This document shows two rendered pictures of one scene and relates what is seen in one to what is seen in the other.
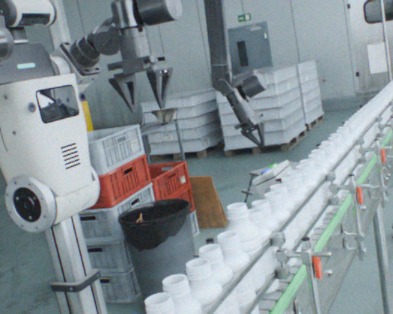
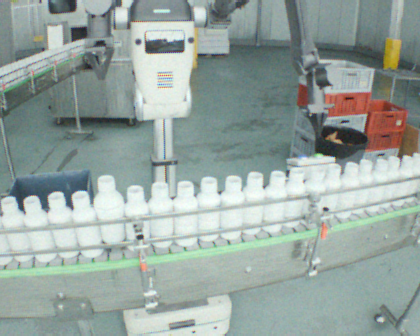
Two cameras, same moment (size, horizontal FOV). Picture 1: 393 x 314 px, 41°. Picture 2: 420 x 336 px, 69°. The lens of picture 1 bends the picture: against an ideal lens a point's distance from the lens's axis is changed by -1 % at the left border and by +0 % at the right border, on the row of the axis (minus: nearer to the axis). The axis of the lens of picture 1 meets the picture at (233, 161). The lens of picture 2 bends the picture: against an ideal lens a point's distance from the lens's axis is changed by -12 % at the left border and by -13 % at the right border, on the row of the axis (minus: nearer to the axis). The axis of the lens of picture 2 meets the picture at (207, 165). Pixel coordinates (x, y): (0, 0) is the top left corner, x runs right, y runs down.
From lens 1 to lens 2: 92 cm
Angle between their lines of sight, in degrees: 48
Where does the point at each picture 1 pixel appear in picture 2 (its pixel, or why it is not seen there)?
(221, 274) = (52, 216)
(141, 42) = (92, 26)
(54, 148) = (150, 71)
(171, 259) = not seen: hidden behind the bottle
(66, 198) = (152, 106)
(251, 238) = (99, 208)
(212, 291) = (28, 221)
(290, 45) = not seen: outside the picture
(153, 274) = not seen: hidden behind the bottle
